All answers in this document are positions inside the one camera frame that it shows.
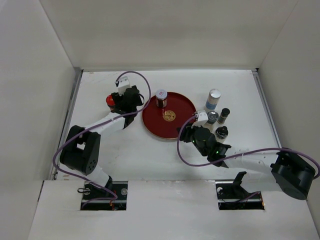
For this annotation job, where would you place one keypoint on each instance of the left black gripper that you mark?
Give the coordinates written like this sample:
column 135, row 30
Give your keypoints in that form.
column 118, row 99

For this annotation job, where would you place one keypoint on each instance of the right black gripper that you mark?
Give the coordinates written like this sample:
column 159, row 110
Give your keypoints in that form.
column 186, row 131

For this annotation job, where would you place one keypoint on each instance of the red cap sauce jar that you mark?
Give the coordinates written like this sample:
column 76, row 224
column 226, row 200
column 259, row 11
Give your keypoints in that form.
column 110, row 102

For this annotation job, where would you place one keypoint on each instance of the dark jar white lid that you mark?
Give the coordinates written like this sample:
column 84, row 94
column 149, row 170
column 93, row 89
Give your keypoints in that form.
column 161, row 98

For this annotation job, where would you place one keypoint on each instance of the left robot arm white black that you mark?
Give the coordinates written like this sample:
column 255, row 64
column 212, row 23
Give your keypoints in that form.
column 82, row 153

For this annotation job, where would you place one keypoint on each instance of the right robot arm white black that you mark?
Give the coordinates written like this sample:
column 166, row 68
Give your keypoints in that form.
column 266, row 169

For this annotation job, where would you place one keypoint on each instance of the black grinder bottle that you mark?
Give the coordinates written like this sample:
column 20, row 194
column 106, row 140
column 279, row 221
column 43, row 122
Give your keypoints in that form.
column 221, row 133

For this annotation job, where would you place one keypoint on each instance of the clear dome cap bottle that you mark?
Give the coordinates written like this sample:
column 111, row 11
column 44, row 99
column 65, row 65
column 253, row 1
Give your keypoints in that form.
column 213, row 117

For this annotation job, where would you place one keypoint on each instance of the small black cap spice bottle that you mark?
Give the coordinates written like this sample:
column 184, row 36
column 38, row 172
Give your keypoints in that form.
column 223, row 115

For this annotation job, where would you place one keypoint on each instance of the red round tray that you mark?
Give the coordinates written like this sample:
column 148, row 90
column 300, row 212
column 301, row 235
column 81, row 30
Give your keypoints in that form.
column 164, row 122

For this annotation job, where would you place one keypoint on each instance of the tall blue label salt bottle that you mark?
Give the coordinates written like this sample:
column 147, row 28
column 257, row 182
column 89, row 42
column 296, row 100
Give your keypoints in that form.
column 212, row 99

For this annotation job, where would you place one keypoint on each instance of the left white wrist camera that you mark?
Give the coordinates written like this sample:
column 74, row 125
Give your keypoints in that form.
column 122, row 85

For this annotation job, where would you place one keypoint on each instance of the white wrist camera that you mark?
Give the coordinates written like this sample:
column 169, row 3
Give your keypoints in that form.
column 201, row 118
column 122, row 85

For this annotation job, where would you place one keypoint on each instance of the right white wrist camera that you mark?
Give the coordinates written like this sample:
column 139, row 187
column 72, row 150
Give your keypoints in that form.
column 201, row 118

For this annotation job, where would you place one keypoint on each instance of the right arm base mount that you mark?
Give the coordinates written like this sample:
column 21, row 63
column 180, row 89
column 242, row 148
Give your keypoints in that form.
column 232, row 196

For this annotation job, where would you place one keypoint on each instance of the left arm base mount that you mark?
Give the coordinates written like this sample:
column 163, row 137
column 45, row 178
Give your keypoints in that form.
column 97, row 199

